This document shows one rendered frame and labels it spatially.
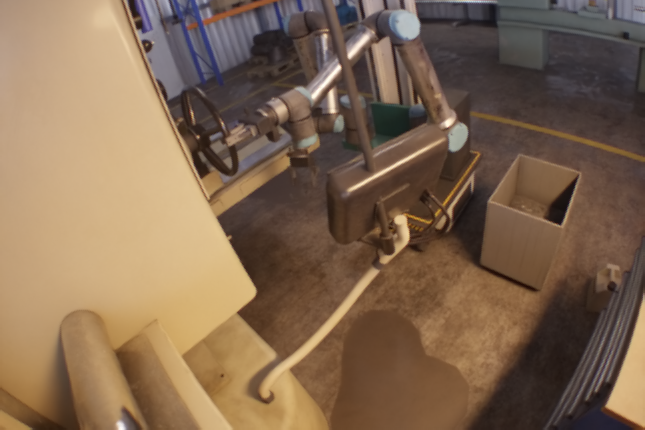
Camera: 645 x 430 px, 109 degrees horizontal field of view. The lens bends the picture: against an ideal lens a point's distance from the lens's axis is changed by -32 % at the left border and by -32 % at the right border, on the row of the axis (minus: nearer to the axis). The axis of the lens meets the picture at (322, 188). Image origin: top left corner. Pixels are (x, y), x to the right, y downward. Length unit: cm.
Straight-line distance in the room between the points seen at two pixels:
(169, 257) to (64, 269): 22
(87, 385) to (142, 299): 25
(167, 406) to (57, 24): 64
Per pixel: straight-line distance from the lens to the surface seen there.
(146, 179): 63
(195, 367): 139
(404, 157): 77
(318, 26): 177
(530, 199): 233
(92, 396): 56
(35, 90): 59
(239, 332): 141
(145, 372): 69
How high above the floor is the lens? 169
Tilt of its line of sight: 34 degrees down
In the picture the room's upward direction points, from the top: 16 degrees counter-clockwise
